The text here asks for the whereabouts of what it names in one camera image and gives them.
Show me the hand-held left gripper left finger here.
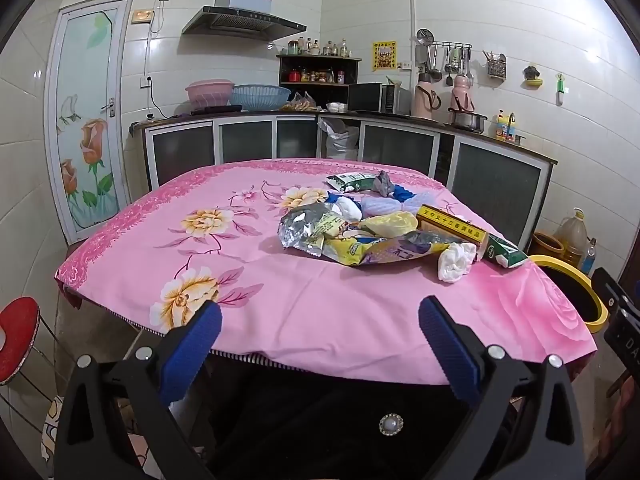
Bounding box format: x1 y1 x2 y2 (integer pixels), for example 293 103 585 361
54 301 223 480

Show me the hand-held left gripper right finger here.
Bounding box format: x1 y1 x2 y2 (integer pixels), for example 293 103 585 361
418 295 587 480

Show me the yellow rimmed trash bin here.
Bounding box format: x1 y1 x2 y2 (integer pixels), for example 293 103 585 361
527 254 609 334

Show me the white tissue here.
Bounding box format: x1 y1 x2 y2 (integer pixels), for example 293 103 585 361
334 196 364 222
437 242 477 284

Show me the green white drink carton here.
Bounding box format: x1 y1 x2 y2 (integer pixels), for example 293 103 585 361
486 233 529 269
326 172 377 194

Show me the yellow snack packet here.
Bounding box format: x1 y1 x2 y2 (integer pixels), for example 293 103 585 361
322 230 463 267

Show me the yellow red paper box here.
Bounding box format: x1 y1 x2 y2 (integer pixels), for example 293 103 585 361
416 204 489 262

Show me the yellow plastic bag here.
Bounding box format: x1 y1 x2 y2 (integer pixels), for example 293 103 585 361
360 212 419 239

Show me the silver foil packet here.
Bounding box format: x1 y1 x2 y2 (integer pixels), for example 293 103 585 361
278 203 352 257

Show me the grey wrapper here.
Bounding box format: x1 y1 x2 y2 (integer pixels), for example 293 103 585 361
372 170 397 197

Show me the small blue bottle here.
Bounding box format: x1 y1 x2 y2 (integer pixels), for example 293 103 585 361
582 237 599 276

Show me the large cooking oil bottle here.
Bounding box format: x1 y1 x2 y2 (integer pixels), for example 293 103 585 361
554 207 589 267

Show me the brown plastic bucket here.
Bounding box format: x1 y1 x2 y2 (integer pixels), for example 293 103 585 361
530 231 566 261

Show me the pink floral tablecloth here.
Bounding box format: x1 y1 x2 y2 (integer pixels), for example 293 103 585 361
55 157 598 386

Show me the person's black garment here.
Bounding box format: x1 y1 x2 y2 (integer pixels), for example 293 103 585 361
197 357 523 480

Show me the kitchen counter cabinet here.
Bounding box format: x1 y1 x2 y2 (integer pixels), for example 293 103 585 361
131 110 559 257

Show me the red stool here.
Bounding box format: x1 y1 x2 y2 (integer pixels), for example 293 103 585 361
0 296 41 387

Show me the yellow dish soap bottle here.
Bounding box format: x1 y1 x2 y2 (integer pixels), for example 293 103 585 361
494 109 517 141

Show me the steel cooking pot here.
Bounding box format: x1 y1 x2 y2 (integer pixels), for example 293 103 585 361
447 109 488 134

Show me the white sack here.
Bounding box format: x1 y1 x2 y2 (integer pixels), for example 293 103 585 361
319 118 361 161

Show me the flower painted glass door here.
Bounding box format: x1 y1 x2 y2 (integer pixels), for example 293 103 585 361
45 0 136 247

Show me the pink thermos jug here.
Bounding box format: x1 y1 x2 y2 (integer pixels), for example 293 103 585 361
412 72 442 122
448 75 476 114

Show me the pink plastic basin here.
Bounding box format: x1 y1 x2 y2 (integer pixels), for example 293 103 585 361
185 79 235 111

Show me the blue plastic basket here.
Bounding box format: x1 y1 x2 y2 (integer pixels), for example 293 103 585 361
231 84 292 111

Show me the black microwave oven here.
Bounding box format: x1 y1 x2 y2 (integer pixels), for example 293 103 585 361
347 82 412 115

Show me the clear bag of snacks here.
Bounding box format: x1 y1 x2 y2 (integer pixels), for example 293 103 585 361
279 92 321 113

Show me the rack of hanging utensils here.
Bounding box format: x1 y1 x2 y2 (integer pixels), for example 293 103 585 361
415 27 474 86

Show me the dark wooden spice shelf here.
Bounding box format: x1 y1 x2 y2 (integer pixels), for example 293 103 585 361
276 54 362 102

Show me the row of glass bottles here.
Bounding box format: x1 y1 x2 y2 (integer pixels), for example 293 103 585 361
287 37 354 57

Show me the steel range hood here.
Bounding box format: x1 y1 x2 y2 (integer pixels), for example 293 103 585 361
181 0 308 42

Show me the wall chopstick holder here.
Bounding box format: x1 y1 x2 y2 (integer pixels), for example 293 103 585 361
482 50 508 81

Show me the yellow wall poster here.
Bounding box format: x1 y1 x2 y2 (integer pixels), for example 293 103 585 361
371 41 399 71

